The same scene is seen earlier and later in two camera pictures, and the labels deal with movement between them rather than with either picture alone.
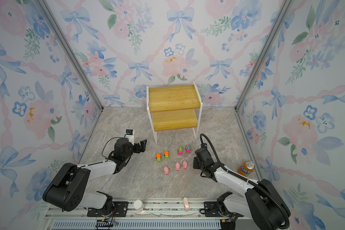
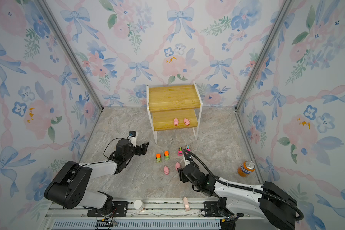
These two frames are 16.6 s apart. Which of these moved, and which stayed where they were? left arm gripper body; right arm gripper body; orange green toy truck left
Moved: right arm gripper body
Stayed: left arm gripper body; orange green toy truck left
